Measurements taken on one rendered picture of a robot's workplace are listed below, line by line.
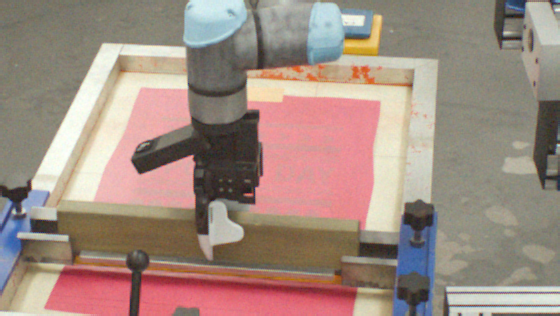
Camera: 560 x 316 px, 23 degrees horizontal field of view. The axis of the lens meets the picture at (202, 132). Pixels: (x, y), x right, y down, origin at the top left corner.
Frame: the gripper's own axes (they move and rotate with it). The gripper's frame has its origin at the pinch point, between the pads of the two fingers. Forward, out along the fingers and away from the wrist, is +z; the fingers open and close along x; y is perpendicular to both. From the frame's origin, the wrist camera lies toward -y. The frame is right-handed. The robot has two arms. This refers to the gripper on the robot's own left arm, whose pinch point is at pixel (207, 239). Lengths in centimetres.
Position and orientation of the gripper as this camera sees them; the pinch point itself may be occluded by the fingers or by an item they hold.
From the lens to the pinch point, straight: 181.5
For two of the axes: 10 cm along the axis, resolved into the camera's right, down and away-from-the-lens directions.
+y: 9.8, 0.6, -1.7
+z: 0.4, 8.6, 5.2
